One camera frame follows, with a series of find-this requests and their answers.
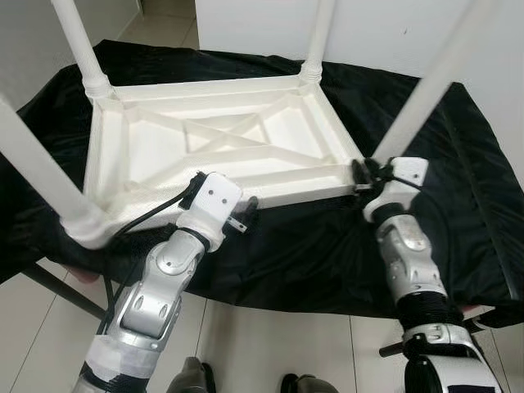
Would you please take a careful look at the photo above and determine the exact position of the grey left robot foot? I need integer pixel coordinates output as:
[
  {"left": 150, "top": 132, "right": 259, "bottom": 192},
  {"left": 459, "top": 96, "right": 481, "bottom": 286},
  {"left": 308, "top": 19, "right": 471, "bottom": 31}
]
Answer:
[{"left": 168, "top": 356, "right": 218, "bottom": 393}]

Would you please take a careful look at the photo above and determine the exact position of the grey right robot foot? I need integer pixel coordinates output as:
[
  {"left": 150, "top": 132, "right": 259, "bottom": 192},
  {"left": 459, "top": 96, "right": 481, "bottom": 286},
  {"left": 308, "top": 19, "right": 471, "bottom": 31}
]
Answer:
[{"left": 280, "top": 373, "right": 341, "bottom": 393}]

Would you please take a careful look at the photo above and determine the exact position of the black metal table leg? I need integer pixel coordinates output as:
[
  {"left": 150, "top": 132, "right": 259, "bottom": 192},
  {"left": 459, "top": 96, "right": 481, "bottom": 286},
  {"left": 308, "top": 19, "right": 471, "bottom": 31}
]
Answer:
[
  {"left": 378, "top": 342, "right": 410, "bottom": 358},
  {"left": 20, "top": 262, "right": 107, "bottom": 320}
]

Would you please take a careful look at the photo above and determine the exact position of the black cloth table cover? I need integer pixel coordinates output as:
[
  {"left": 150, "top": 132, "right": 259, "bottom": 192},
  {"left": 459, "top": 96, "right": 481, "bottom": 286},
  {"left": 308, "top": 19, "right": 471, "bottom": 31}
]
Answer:
[{"left": 0, "top": 38, "right": 524, "bottom": 328}]

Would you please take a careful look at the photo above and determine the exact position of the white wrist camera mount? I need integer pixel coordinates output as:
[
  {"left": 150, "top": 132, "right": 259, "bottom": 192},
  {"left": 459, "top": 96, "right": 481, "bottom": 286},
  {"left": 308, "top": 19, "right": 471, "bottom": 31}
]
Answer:
[
  {"left": 174, "top": 172, "right": 244, "bottom": 251},
  {"left": 362, "top": 157, "right": 430, "bottom": 224}
]

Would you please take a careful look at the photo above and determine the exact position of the grey robot foot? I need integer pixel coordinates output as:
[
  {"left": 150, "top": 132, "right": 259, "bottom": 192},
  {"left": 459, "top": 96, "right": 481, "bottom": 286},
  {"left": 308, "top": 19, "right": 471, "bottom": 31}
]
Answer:
[
  {"left": 168, "top": 356, "right": 218, "bottom": 393},
  {"left": 280, "top": 373, "right": 341, "bottom": 393}
]

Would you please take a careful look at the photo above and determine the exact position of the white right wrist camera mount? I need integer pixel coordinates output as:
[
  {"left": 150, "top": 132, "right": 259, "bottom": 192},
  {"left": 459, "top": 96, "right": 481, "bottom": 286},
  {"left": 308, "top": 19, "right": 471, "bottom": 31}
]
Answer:
[{"left": 362, "top": 157, "right": 430, "bottom": 224}]

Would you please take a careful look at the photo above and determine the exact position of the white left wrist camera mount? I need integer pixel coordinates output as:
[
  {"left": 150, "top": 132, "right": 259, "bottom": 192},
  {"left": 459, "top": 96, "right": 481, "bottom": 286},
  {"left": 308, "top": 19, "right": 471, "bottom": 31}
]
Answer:
[{"left": 174, "top": 172, "right": 244, "bottom": 251}]

